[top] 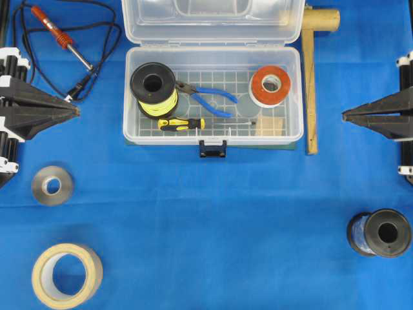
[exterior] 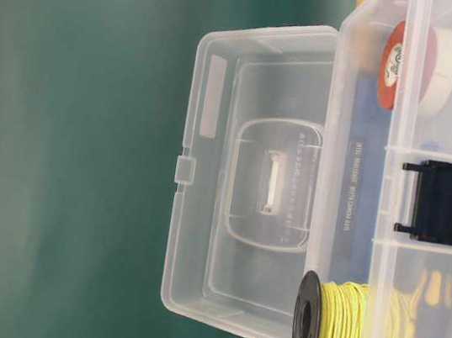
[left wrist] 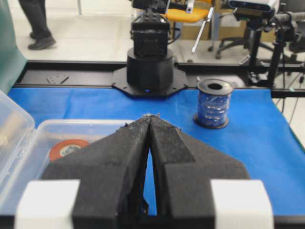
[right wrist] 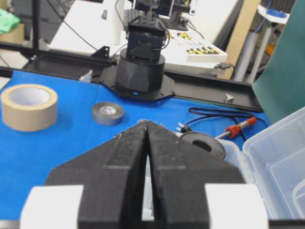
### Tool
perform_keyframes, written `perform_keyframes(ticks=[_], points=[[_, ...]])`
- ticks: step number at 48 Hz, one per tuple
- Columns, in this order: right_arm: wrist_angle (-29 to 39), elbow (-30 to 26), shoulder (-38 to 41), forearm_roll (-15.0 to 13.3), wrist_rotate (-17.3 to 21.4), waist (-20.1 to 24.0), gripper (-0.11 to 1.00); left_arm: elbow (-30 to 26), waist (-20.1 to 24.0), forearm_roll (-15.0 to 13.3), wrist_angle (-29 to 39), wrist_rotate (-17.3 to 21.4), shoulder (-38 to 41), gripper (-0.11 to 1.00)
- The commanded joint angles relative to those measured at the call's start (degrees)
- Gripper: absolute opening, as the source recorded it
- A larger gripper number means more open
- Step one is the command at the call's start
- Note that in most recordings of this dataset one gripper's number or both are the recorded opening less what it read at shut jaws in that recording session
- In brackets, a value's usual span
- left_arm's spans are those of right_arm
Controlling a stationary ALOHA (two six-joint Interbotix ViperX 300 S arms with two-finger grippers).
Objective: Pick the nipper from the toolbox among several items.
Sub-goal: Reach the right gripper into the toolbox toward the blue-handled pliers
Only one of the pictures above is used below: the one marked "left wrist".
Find black camera stand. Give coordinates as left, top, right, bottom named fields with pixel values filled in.
left=245, top=10, right=305, bottom=88

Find blue wire spool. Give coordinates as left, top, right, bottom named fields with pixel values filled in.
left=193, top=79, right=234, bottom=129

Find yellow office chair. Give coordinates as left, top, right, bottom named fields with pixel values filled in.
left=163, top=0, right=215, bottom=23

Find clear plastic toolbox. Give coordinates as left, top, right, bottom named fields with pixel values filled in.
left=0, top=119, right=131, bottom=215

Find black aluminium rail frame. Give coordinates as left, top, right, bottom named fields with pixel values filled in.
left=14, top=61, right=305, bottom=98

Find blue table mat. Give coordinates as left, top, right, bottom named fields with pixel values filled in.
left=8, top=87, right=305, bottom=215

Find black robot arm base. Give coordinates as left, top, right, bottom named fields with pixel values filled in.
left=112, top=0, right=188, bottom=97

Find person legs dark trousers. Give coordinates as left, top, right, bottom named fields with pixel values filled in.
left=19, top=0, right=56, bottom=51

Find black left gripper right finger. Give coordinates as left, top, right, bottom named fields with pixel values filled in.
left=150, top=115, right=274, bottom=229

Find black office chair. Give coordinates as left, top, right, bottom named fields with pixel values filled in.
left=208, top=21, right=275, bottom=60

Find green curtain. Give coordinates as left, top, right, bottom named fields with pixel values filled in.
left=0, top=0, right=27, bottom=94

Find red tape roll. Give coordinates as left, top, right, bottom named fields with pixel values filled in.
left=49, top=139, right=89, bottom=162

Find clear toolbox lid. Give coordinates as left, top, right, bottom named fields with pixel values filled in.
left=0, top=92, right=35, bottom=182

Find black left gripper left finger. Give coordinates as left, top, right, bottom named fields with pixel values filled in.
left=14, top=116, right=150, bottom=229

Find white depth camera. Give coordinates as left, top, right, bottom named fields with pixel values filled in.
left=228, top=0, right=280, bottom=18

